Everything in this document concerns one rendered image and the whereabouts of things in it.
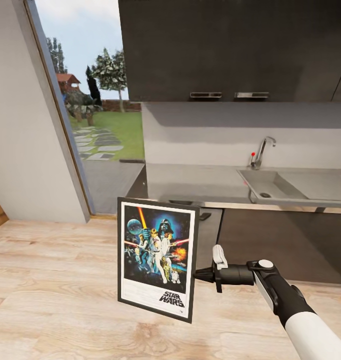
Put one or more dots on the poster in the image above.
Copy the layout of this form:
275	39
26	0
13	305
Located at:
156	256

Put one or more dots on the dishwasher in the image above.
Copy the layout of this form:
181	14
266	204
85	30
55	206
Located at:
209	224

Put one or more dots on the fixed window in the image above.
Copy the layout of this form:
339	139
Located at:
81	49

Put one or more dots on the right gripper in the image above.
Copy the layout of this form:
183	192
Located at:
223	276

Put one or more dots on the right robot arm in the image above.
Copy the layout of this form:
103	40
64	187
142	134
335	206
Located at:
310	336

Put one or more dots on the drop in sink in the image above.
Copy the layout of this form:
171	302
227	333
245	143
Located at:
302	186

